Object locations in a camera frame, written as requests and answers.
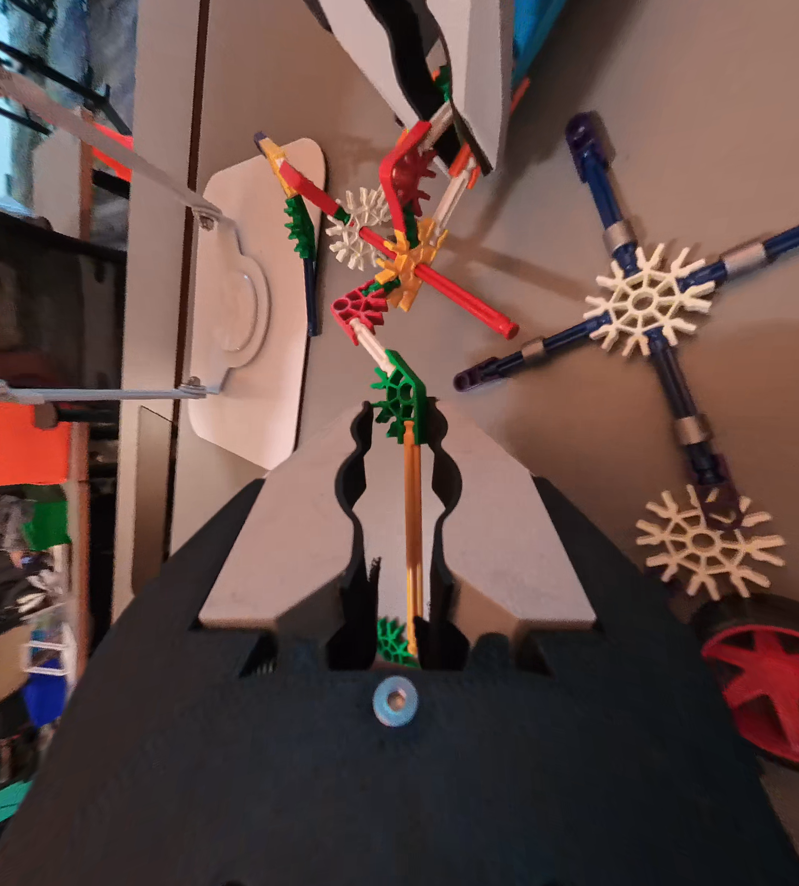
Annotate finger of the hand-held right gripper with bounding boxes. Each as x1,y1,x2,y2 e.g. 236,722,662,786
304,0,443,134
429,0,516,175

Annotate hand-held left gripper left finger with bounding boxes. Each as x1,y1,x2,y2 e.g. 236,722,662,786
197,401,383,670

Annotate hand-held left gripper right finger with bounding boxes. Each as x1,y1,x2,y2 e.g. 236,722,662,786
415,398,597,670

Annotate colourful toy construction model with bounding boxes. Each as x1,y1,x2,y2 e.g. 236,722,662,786
254,0,568,670

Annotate white snowflake connector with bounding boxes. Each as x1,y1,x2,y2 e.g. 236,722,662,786
635,488,787,602

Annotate blue rod cross assembly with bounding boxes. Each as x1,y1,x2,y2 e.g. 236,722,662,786
453,111,799,530

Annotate clear suction dome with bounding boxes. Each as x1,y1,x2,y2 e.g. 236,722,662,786
223,273,269,354

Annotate orange block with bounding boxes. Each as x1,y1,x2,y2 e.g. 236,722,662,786
0,403,72,487

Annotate black wheel red hub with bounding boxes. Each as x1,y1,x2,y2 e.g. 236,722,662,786
690,595,799,772

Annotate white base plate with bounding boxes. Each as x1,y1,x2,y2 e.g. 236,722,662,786
185,137,328,472

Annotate white mount bracket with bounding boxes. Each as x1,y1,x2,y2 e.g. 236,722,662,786
195,204,272,399

